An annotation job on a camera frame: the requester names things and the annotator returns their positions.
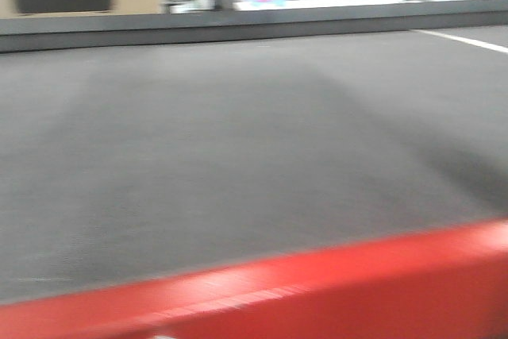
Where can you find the red printed cardboard box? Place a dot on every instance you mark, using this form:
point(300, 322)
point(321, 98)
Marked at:
point(446, 283)

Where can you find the white table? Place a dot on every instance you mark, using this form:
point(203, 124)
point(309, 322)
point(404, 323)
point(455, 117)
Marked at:
point(310, 4)

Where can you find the dark grey floor platform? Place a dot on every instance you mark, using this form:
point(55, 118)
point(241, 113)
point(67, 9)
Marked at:
point(54, 33)

